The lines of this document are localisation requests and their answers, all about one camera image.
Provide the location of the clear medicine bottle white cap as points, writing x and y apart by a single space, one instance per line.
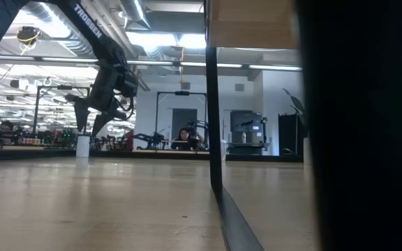
83 146

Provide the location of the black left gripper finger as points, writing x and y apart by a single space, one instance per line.
81 113
101 122

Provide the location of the white plant pot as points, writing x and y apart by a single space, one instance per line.
306 151

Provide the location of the smooth silver duct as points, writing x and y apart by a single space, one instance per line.
134 10

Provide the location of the ribbed silver duct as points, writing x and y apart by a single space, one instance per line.
47 17

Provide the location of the person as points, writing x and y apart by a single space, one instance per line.
6 134
183 137

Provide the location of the long ceiling light bar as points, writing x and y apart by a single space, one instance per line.
194 63

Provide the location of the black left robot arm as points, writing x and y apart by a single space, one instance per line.
89 28

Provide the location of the black ceiling device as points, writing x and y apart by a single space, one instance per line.
28 34

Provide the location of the black blurred post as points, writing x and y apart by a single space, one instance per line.
379 139

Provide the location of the black aluminium table frame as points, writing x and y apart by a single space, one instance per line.
152 155

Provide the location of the black background robot arm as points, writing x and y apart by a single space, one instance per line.
152 139

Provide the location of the green artificial plant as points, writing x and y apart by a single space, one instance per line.
297 104

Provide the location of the black gantry frame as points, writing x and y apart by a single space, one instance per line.
47 87
181 93

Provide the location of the red object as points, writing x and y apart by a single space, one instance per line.
130 141

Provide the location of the grey cabinet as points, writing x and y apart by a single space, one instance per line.
248 118

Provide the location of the black cabinet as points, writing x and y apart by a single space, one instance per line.
288 136

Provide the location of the grey door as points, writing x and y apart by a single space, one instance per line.
183 116

